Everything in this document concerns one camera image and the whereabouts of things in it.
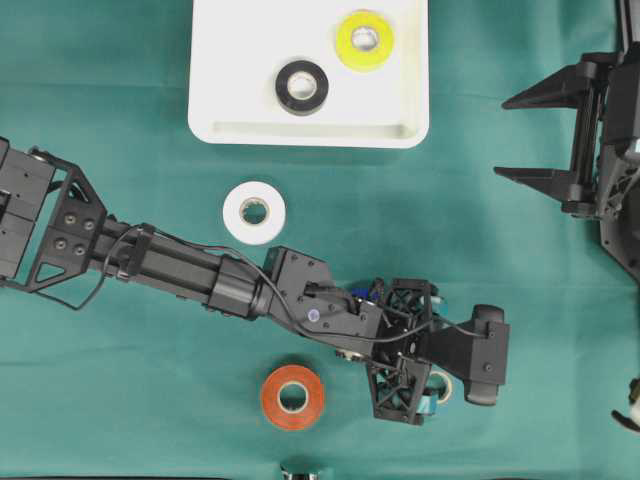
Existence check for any teal tape roll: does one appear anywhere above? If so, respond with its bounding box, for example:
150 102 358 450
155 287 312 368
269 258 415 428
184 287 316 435
422 371 454 411

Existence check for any black mounting rail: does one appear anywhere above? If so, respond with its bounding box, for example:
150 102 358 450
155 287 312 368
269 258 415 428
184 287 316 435
615 0 640 52

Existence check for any black white cable clip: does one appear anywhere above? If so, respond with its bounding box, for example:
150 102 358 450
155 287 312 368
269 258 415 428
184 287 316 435
611 378 640 433

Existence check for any black tape roll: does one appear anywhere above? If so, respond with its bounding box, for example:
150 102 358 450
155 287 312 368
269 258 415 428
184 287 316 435
275 60 329 116

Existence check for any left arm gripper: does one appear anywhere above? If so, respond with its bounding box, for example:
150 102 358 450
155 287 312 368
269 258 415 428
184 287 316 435
367 279 446 426

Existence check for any blue tape roll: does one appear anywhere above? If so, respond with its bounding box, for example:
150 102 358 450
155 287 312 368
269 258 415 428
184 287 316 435
351 287 373 302

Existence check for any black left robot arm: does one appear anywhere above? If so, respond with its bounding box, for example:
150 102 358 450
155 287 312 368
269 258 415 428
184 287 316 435
1 141 442 425

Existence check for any low camera top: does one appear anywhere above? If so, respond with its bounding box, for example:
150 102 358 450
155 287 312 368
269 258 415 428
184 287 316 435
280 464 322 480

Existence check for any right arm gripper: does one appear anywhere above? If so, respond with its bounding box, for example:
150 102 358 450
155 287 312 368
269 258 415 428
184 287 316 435
493 49 640 221

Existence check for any orange tape roll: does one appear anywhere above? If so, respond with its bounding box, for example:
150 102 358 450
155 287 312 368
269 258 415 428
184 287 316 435
260 364 325 432

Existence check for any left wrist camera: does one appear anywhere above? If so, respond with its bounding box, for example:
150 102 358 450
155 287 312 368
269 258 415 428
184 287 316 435
417 304 510 406

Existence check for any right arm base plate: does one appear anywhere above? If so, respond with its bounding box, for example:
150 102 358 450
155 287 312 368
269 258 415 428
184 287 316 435
600 210 639 283

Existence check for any green table cloth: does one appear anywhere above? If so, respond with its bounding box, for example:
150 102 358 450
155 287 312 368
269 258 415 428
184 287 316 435
1 1 639 479

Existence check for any white plastic tray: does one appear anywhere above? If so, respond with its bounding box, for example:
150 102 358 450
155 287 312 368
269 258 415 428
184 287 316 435
187 1 430 149

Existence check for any yellow tape roll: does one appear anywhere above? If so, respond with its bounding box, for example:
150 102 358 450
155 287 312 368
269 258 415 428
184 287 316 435
335 10 394 72

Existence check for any white tape roll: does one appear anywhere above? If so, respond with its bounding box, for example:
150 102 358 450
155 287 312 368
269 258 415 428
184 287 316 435
222 181 286 245

